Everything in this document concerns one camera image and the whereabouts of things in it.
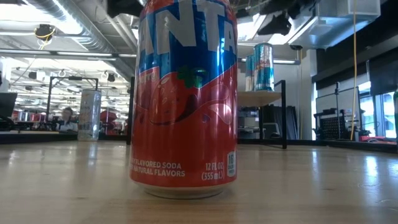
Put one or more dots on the blue silver Red Bull can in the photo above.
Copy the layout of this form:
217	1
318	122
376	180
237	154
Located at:
250	73

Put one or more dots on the pale blue Red Bull can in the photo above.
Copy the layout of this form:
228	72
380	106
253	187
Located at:
263	67

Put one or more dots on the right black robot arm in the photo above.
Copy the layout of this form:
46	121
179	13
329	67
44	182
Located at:
275	25

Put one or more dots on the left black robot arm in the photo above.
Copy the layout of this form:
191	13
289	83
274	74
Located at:
124	7

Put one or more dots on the red Fanta strawberry can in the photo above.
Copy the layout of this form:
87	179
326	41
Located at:
186	124

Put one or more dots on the red storage rack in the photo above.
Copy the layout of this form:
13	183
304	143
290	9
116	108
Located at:
107	120

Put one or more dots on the person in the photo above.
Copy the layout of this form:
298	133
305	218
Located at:
66	121

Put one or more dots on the black perforated cart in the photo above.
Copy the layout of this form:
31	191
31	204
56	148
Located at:
332	126

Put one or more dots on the black tripod stand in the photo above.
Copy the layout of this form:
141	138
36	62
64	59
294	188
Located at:
337	105

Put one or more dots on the grey partition panel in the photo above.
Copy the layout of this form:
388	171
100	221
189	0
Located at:
345	99

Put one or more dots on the black ceiling-hung device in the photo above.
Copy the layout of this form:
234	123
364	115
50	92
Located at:
44	31

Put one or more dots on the black monitor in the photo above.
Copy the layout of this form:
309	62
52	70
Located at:
7	104

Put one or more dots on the black gantry frame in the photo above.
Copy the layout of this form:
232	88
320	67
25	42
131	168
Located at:
71	78

